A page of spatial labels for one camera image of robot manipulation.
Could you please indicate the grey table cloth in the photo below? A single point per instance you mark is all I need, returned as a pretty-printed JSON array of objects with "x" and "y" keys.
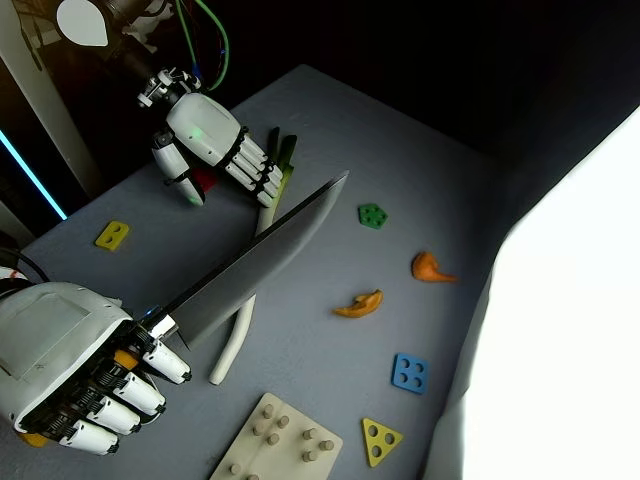
[{"x": 350, "y": 150}]

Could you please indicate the white post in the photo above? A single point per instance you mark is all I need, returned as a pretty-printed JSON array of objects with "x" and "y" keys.
[{"x": 45, "y": 110}]

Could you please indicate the green pentagon block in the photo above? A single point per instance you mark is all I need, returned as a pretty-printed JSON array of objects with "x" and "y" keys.
[{"x": 373, "y": 216}]

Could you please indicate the red pentagon block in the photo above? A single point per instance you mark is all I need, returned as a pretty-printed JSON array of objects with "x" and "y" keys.
[{"x": 207, "y": 179}]

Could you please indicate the yellow triangle block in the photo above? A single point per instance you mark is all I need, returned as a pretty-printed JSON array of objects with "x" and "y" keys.
[{"x": 378, "y": 440}]

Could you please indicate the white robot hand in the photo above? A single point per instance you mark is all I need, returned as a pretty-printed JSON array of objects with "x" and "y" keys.
[
  {"x": 205, "y": 125},
  {"x": 50, "y": 340}
]

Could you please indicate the beige wooden peg board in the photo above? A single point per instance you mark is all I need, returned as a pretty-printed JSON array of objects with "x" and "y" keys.
[{"x": 280, "y": 450}]

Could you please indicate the blue square four-hole block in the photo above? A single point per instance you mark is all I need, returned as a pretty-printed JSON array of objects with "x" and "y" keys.
[{"x": 410, "y": 374}]

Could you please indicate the orange curved toy food piece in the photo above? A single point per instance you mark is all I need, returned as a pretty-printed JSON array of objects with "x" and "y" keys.
[{"x": 365, "y": 305}]

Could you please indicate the cyan light strip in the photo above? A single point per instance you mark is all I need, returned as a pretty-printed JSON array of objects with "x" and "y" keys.
[{"x": 35, "y": 175}]

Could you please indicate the large kitchen knife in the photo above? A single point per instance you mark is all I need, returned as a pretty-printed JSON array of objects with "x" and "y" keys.
[{"x": 260, "y": 260}]

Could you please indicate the long leek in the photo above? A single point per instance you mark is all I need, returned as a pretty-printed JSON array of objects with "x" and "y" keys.
[{"x": 235, "y": 345}]

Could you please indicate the yellow rectangular two-hole block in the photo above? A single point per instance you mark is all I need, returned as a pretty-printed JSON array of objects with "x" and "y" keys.
[{"x": 112, "y": 236}]

